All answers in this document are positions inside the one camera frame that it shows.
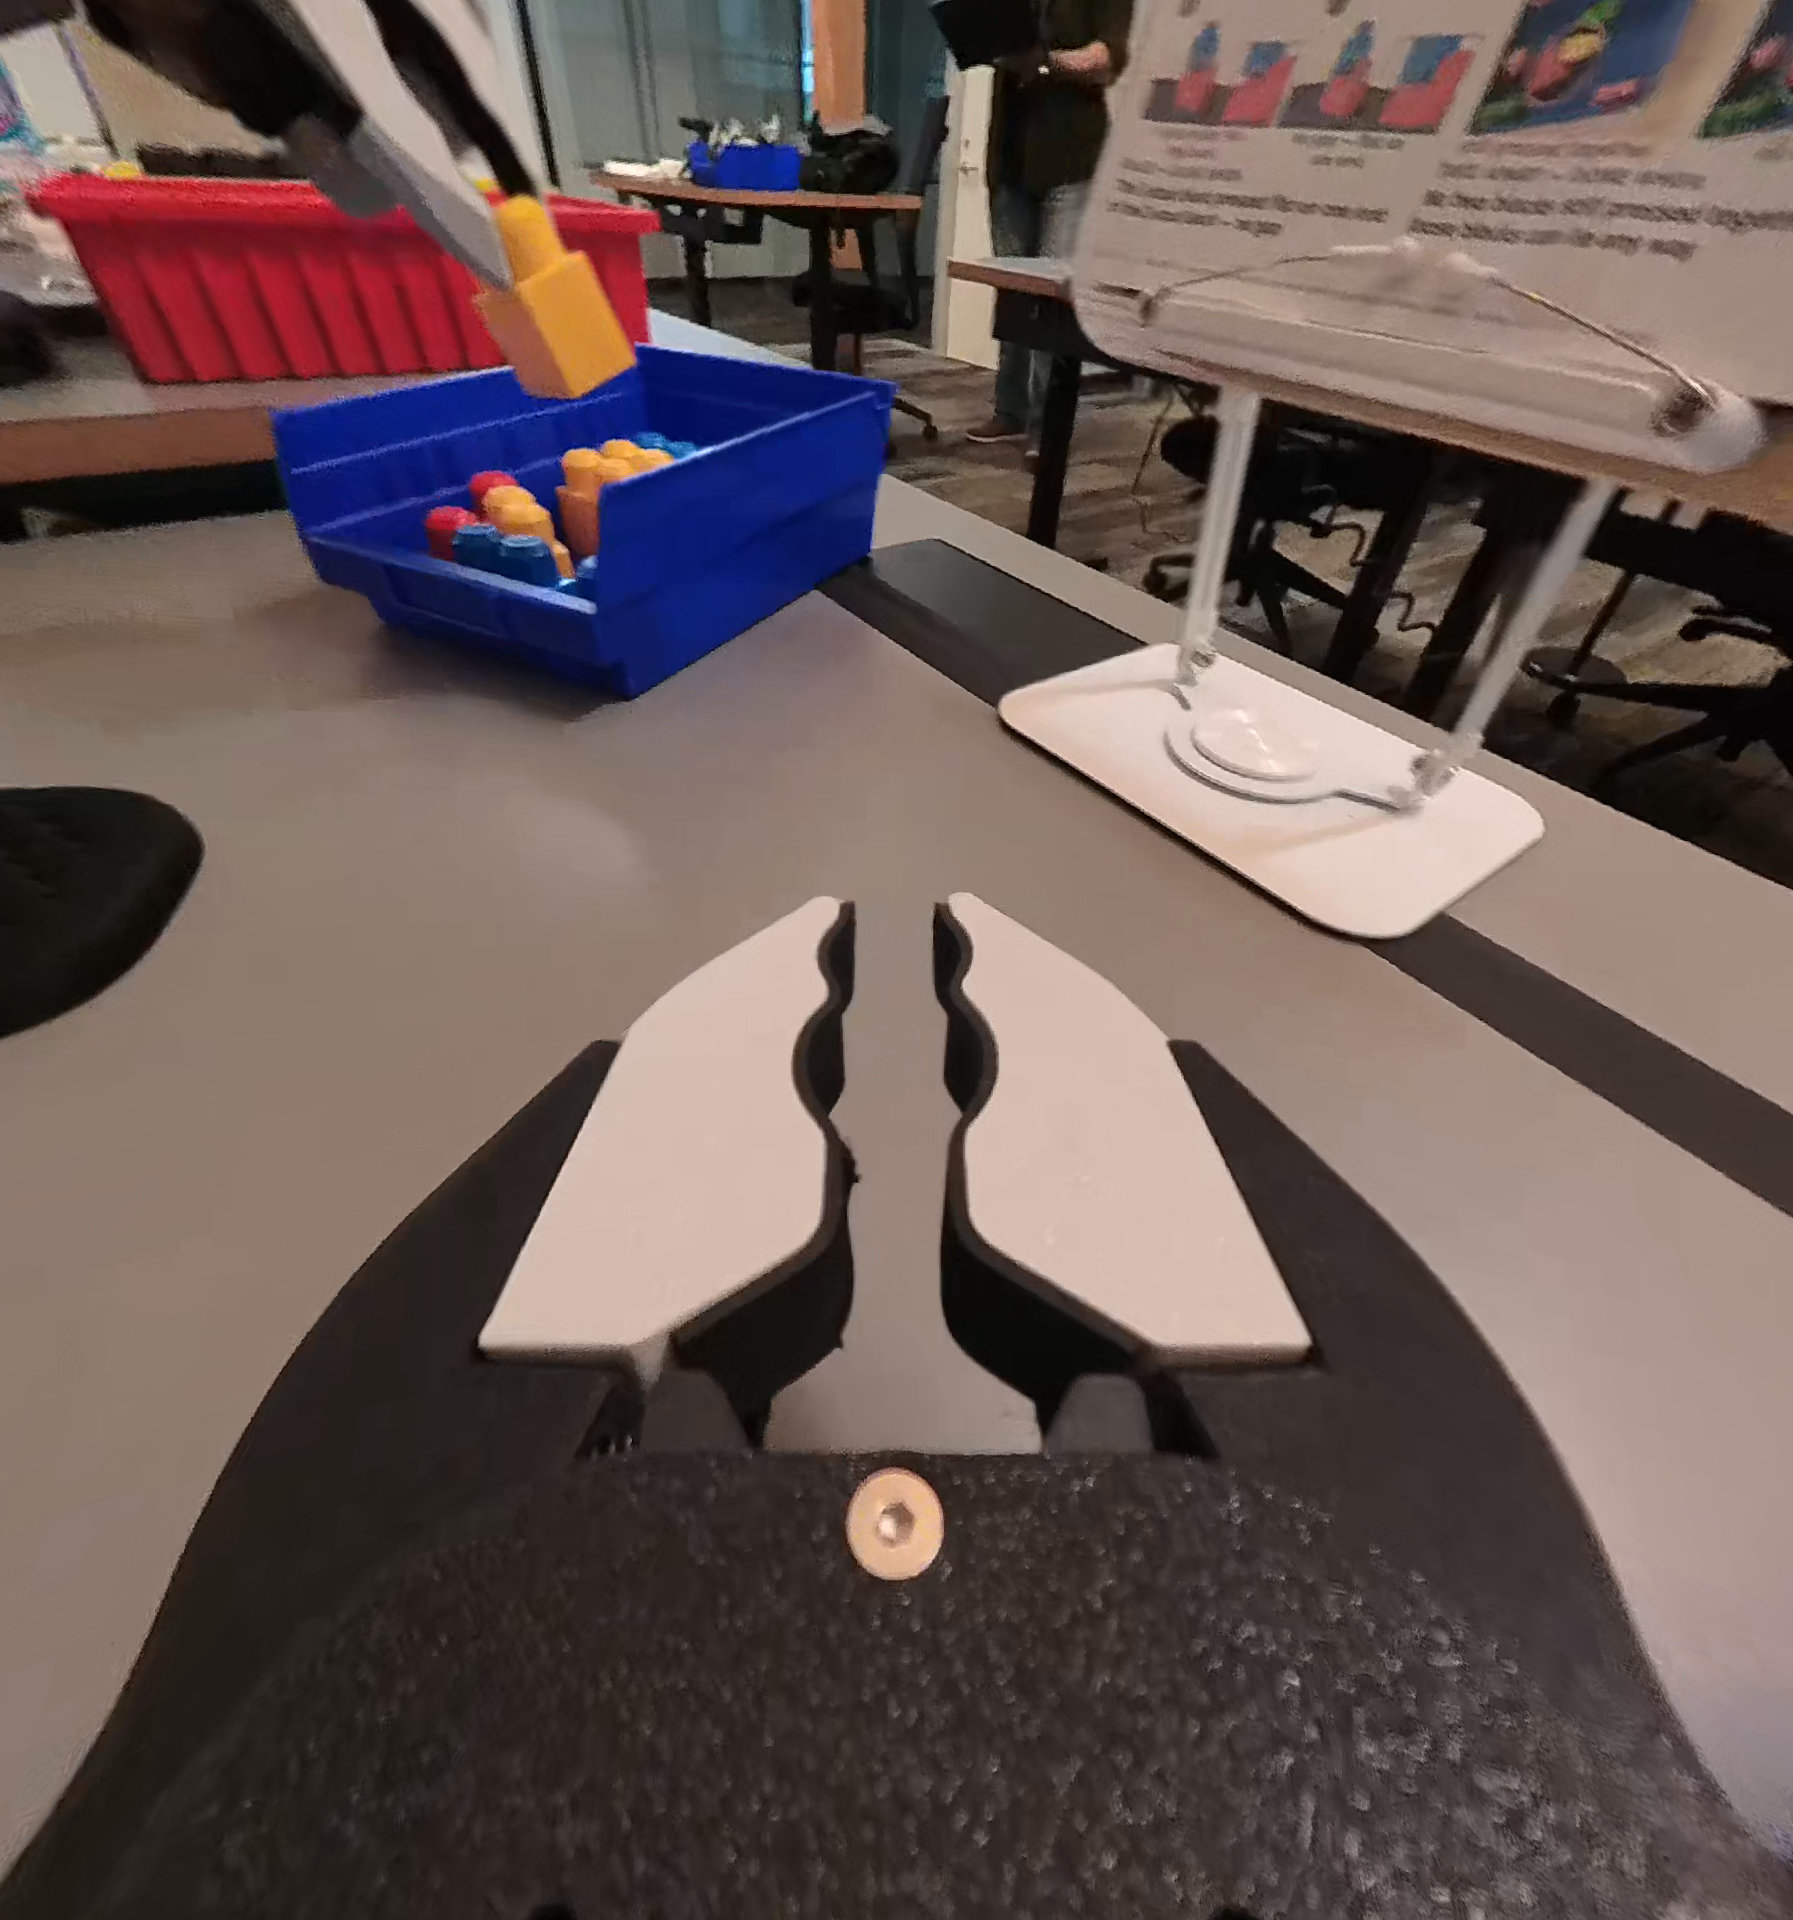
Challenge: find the red ribbed panel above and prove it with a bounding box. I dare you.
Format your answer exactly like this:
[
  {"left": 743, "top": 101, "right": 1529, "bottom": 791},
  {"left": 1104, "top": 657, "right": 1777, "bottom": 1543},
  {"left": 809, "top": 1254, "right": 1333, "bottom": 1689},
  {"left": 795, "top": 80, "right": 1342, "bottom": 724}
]
[{"left": 24, "top": 173, "right": 668, "bottom": 387}]

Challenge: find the black desk mat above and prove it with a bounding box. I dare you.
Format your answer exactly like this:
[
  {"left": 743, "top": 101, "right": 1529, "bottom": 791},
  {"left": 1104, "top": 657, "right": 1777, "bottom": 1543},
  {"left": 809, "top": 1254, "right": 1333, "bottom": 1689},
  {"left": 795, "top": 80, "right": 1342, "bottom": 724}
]
[{"left": 0, "top": 784, "right": 210, "bottom": 1060}]

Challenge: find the round wooden table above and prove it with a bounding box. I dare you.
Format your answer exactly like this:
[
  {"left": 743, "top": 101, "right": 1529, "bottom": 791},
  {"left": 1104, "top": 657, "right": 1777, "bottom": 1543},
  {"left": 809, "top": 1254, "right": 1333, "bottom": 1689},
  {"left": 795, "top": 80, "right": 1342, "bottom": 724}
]
[{"left": 588, "top": 163, "right": 930, "bottom": 376}]

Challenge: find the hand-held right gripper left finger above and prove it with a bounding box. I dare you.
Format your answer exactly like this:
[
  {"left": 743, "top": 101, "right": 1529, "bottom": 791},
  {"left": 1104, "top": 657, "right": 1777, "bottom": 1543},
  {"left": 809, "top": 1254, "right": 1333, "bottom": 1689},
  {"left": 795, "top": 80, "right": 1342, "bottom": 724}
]
[{"left": 479, "top": 895, "right": 861, "bottom": 1442}]

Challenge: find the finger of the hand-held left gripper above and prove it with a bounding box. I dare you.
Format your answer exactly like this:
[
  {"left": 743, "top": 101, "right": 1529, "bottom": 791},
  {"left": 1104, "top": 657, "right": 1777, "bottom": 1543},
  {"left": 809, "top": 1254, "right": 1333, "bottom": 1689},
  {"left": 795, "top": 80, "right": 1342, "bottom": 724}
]
[
  {"left": 262, "top": 0, "right": 525, "bottom": 298},
  {"left": 382, "top": 0, "right": 544, "bottom": 201}
]

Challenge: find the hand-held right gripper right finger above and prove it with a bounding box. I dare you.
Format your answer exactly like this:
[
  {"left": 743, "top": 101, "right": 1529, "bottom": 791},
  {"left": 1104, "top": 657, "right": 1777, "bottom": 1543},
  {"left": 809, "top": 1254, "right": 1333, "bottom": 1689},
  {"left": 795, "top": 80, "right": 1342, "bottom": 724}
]
[{"left": 930, "top": 895, "right": 1312, "bottom": 1442}]

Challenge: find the wood-framed poster board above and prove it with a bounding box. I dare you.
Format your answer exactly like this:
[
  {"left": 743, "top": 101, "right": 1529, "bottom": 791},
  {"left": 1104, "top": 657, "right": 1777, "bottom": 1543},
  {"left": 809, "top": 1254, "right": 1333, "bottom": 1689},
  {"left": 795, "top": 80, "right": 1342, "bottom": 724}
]
[{"left": 1065, "top": 0, "right": 1793, "bottom": 519}]

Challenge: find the blue plastic storage bin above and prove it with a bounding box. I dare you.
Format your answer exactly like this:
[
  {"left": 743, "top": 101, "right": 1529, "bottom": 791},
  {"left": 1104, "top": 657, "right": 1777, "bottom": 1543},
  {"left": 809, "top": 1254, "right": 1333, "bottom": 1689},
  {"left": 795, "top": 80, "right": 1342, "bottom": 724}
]
[{"left": 271, "top": 349, "right": 898, "bottom": 707}]

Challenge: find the black-legged office desk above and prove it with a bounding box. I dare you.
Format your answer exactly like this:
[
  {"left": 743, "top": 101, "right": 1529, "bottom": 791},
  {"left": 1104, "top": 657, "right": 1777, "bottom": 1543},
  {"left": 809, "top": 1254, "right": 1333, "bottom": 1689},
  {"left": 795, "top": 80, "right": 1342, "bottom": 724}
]
[{"left": 944, "top": 258, "right": 1793, "bottom": 724}]

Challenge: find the pile of colourful building blocks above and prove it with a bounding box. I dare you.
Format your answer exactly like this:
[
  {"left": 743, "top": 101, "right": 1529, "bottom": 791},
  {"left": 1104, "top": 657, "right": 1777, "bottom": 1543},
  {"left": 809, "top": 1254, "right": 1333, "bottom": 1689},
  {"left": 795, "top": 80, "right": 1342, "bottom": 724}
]
[{"left": 425, "top": 430, "right": 705, "bottom": 599}]

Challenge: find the yellow toy building block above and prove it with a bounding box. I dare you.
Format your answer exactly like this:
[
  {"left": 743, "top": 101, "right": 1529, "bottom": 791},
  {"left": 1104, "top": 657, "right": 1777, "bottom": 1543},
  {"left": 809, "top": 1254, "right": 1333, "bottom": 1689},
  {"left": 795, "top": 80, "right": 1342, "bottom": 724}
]
[{"left": 467, "top": 199, "right": 641, "bottom": 399}]

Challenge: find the small blue plastic bin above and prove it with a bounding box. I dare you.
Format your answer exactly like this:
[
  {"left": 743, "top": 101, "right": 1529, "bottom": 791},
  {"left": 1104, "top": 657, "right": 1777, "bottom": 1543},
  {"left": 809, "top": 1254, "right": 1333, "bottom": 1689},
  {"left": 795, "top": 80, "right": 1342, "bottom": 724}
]
[{"left": 681, "top": 130, "right": 809, "bottom": 199}]

